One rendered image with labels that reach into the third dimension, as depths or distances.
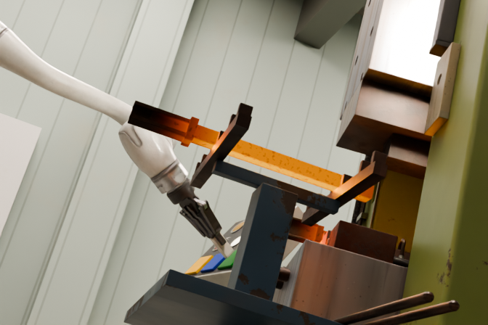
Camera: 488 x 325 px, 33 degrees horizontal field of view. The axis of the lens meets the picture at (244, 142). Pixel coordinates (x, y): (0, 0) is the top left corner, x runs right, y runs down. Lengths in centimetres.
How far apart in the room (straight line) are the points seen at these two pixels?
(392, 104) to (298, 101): 372
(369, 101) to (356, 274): 46
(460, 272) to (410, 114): 62
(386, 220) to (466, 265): 73
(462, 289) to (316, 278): 33
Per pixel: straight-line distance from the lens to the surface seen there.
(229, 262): 221
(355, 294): 158
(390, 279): 161
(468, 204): 140
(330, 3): 531
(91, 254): 468
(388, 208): 208
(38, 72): 217
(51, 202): 496
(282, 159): 130
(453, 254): 137
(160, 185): 215
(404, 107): 190
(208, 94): 538
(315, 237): 181
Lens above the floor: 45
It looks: 22 degrees up
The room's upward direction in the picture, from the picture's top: 16 degrees clockwise
